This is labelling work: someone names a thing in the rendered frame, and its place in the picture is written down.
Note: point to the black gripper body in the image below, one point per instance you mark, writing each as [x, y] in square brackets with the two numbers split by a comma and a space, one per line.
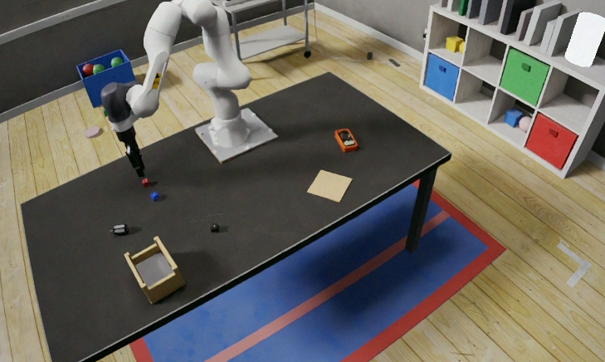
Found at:
[127, 137]

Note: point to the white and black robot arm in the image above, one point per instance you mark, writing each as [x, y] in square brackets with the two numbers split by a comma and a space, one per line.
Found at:
[124, 103]

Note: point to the beige flat mat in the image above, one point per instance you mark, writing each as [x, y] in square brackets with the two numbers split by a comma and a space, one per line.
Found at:
[329, 185]

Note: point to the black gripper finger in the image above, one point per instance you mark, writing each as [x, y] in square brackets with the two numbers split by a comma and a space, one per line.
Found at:
[133, 160]
[138, 153]

